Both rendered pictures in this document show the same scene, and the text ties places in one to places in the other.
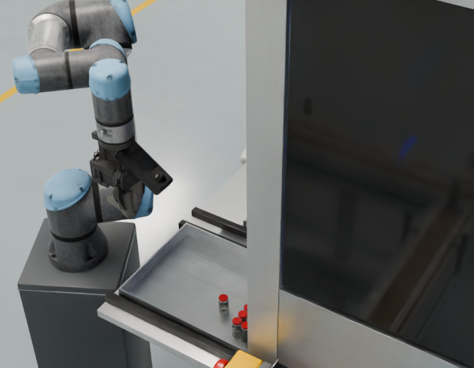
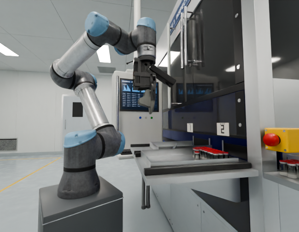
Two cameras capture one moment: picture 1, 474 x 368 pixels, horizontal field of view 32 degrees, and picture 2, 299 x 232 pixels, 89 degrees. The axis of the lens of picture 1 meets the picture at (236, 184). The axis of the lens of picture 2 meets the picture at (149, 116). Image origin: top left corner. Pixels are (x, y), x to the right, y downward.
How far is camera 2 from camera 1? 1.64 m
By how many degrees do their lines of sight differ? 58
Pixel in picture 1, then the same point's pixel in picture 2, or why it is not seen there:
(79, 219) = (93, 150)
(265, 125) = not seen: outside the picture
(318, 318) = (290, 87)
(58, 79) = (116, 28)
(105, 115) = (150, 37)
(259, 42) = not seen: outside the picture
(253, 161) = (257, 8)
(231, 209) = not seen: hidden behind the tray
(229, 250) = (165, 153)
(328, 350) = (296, 105)
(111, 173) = (149, 75)
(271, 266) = (268, 65)
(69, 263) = (84, 188)
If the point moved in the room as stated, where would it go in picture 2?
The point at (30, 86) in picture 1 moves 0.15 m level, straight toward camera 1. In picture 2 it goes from (103, 22) to (141, 4)
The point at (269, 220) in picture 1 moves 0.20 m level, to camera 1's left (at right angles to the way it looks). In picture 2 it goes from (266, 37) to (252, 9)
